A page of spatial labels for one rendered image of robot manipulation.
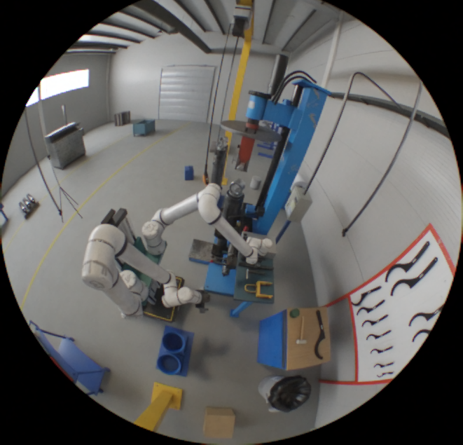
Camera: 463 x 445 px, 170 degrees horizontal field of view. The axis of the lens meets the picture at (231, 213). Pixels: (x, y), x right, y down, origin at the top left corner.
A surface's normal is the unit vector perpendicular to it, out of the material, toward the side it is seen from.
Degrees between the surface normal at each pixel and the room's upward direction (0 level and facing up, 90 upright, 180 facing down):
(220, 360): 0
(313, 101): 90
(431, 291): 90
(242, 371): 0
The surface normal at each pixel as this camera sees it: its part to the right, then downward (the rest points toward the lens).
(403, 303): -0.98, -0.20
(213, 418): 0.18, -0.71
